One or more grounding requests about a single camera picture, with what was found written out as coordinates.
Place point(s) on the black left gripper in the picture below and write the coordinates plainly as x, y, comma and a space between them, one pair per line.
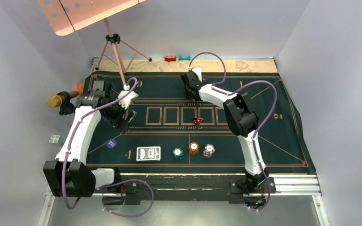
122, 124

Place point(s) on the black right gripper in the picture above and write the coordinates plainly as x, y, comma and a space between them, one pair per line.
188, 95

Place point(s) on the purple small blind button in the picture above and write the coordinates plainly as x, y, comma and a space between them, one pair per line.
111, 143

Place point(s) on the black red all-in triangle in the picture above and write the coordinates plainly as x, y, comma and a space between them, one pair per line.
196, 121

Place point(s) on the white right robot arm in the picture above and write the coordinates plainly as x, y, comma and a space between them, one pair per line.
241, 118

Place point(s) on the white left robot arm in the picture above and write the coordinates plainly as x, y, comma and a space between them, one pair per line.
67, 175

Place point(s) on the teal block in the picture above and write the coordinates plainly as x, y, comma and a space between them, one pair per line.
184, 58

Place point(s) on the red block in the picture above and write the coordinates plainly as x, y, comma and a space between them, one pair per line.
170, 58

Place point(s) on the blue white card deck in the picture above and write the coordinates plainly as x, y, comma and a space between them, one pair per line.
149, 153

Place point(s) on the green poker mat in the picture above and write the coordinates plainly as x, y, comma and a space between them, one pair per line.
164, 119

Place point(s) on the orange yellow chip stack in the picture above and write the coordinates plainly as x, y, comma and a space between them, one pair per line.
193, 148

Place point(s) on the white pink chip stack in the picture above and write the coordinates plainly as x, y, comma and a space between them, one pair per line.
208, 151

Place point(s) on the grey lego brick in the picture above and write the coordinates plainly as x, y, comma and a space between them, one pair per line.
56, 139

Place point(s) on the gold microphone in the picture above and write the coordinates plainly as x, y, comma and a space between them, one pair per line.
58, 99

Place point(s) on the pink music stand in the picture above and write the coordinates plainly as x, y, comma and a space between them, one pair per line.
68, 16

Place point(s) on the white left camera box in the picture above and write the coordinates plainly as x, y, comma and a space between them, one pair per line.
126, 98

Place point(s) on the aluminium rail frame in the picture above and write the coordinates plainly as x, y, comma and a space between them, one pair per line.
294, 185

